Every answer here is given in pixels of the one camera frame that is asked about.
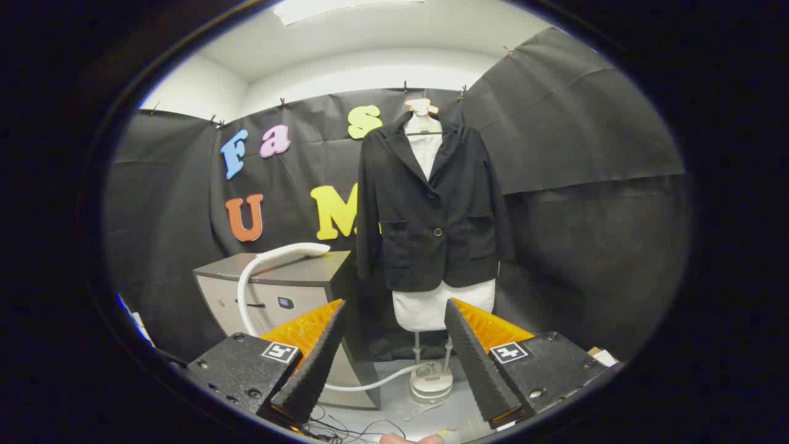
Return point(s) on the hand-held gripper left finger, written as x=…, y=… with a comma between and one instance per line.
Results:
x=314, y=370

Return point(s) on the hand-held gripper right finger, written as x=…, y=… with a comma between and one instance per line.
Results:
x=478, y=370

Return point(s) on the black suit jacket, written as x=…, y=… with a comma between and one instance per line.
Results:
x=407, y=203

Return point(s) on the white dress form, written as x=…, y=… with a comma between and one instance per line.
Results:
x=431, y=308

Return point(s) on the grey cabinet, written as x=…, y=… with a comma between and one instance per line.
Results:
x=308, y=274

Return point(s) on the small cardboard box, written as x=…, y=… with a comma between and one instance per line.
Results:
x=604, y=357

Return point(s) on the white and blue equipment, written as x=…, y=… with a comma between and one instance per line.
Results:
x=138, y=324

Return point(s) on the black backdrop cloth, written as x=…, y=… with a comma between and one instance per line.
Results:
x=585, y=154

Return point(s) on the white plastic hanger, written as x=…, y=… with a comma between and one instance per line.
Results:
x=423, y=123

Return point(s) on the ceiling light panel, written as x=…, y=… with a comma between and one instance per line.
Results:
x=339, y=9

